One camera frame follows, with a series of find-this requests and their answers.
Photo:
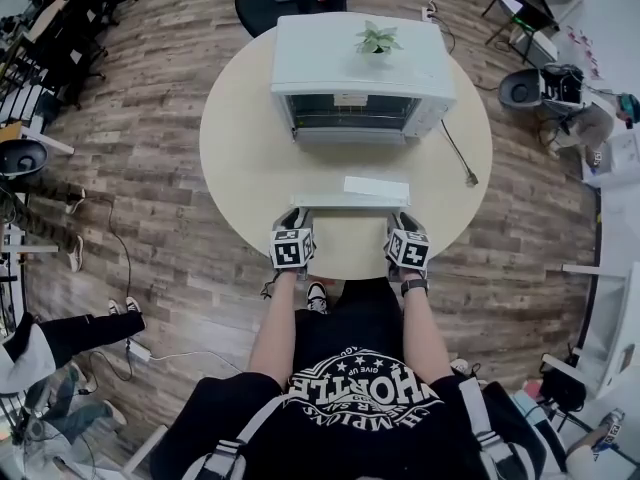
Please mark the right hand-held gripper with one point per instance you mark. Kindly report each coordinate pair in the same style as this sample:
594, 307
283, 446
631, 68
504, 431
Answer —
407, 253

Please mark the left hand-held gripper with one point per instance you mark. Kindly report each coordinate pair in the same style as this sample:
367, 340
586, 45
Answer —
292, 250

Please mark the person's left forearm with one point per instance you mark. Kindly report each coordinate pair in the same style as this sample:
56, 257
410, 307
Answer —
277, 328

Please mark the person's right forearm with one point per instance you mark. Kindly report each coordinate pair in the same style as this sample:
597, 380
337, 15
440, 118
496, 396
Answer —
425, 333

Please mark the white toaster oven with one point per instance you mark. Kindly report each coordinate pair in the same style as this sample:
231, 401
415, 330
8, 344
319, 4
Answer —
325, 53

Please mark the black wristwatch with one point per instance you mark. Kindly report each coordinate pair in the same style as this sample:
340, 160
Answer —
415, 287

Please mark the round beige table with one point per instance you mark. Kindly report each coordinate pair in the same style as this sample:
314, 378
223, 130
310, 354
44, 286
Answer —
250, 168

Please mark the person's left black white sneaker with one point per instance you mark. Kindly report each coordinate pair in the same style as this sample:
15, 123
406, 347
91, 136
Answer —
316, 298

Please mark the small potted green plant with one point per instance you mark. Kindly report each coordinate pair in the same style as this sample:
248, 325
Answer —
376, 38

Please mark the white floor power adapter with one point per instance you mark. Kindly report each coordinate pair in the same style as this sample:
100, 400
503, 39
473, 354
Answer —
137, 350

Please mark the white power strip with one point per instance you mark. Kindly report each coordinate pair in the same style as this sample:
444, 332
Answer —
429, 14

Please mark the black printed t-shirt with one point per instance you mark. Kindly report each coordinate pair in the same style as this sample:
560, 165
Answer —
360, 433

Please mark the black office chair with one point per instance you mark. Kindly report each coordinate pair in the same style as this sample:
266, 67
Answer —
270, 3

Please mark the white low cabinet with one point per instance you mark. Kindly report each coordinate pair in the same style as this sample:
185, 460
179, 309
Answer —
622, 155

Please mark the black folding chair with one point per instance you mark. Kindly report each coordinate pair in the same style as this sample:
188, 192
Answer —
530, 15

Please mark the row of black office chairs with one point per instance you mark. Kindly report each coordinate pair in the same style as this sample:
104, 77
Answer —
85, 18

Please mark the long wooden desk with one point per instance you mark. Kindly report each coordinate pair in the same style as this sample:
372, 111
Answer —
45, 15

